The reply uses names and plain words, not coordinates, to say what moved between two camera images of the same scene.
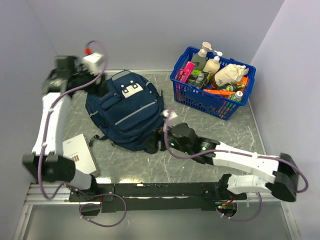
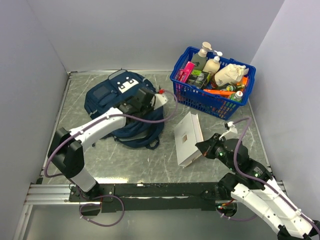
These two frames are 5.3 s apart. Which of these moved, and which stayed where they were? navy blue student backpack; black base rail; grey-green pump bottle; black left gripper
Moved: black left gripper
Stayed: navy blue student backpack; grey-green pump bottle; black base rail
